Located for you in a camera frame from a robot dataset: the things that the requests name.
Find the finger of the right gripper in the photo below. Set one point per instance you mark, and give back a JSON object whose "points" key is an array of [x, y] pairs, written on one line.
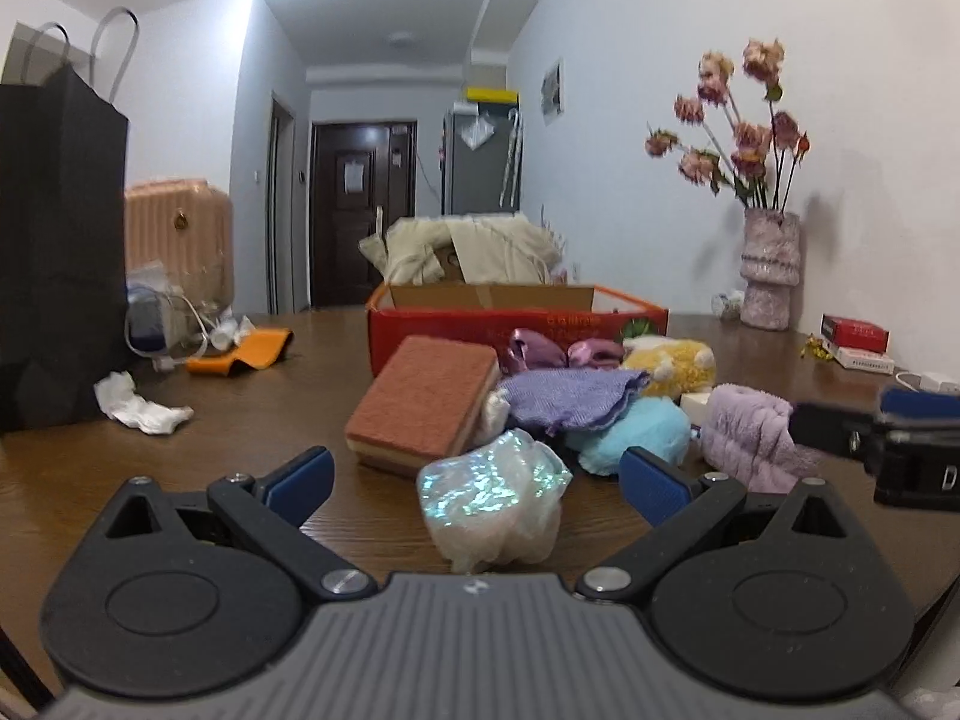
{"points": [[907, 404], [836, 431]]}

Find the lilac fluffy towel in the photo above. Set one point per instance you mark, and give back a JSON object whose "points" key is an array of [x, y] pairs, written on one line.
{"points": [[746, 435]]}

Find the iridescent plastic bag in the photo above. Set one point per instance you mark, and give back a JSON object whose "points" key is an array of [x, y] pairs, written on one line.
{"points": [[496, 505]]}

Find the pink satin bow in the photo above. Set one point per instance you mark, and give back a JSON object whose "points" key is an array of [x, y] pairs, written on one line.
{"points": [[531, 351]]}

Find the pink suitcase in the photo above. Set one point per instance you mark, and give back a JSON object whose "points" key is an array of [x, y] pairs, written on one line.
{"points": [[186, 226]]}

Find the crumpled white tissue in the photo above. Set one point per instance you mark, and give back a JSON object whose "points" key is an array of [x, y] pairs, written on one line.
{"points": [[119, 400]]}

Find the clear plastic bag clutter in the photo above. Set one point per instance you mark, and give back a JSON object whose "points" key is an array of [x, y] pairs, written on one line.
{"points": [[165, 327]]}

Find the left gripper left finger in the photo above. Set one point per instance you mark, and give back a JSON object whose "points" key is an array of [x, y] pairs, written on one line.
{"points": [[172, 595]]}

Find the wall picture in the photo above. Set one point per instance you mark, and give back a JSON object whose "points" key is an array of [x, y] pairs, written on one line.
{"points": [[552, 94]]}

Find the yellow box on fridge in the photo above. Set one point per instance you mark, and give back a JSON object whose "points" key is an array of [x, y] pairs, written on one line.
{"points": [[479, 95]]}

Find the yellow white plush toy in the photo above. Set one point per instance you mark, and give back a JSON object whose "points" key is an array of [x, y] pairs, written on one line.
{"points": [[673, 367]]}

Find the grey refrigerator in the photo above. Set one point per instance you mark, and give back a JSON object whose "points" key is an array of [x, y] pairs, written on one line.
{"points": [[482, 159]]}

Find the beige jacket on chair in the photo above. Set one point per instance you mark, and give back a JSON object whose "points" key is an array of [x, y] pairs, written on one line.
{"points": [[474, 249]]}

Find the white small box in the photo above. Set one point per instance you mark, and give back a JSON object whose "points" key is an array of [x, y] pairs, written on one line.
{"points": [[864, 361]]}

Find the dark brown door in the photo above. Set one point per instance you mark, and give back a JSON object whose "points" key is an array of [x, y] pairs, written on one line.
{"points": [[362, 180]]}

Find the purple knitted cloth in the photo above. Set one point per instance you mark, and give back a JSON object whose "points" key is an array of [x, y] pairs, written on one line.
{"points": [[562, 400]]}

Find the pink textured vase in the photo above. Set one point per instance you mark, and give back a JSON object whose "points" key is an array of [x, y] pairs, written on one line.
{"points": [[770, 266]]}

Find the red orange cardboard box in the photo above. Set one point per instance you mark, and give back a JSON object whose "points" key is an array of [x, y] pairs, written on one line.
{"points": [[490, 313]]}

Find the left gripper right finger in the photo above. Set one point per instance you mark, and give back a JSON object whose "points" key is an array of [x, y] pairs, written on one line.
{"points": [[762, 595]]}

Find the black paper bag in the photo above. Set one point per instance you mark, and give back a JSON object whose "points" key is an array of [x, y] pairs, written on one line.
{"points": [[64, 152]]}

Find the light blue plush ball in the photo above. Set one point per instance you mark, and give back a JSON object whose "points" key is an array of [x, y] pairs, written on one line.
{"points": [[654, 424]]}

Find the orange cloth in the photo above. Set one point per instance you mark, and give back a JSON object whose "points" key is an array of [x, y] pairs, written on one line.
{"points": [[259, 350]]}

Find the dried pink flowers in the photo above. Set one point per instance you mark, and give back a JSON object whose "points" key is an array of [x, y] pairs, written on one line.
{"points": [[756, 160]]}

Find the red cigarette box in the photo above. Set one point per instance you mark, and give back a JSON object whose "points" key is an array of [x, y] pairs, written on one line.
{"points": [[854, 334]]}

